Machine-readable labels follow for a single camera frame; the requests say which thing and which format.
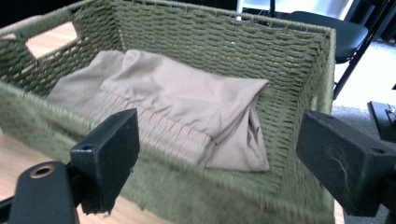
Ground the green woven basket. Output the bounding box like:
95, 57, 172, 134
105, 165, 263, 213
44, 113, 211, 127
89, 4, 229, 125
0, 0, 338, 224

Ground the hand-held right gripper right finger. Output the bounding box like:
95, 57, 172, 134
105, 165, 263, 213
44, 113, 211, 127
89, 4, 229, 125
295, 109, 396, 217

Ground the beige garment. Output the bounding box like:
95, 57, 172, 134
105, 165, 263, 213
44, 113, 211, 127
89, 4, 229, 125
46, 49, 271, 173

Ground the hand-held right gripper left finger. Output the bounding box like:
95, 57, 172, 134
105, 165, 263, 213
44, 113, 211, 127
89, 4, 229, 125
69, 108, 141, 215

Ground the black folding chair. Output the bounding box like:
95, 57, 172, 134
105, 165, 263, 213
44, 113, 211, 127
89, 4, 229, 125
279, 0, 396, 101

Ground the black metal stand base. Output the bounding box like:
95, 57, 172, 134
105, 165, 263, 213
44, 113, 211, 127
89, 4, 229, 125
367, 101, 396, 144

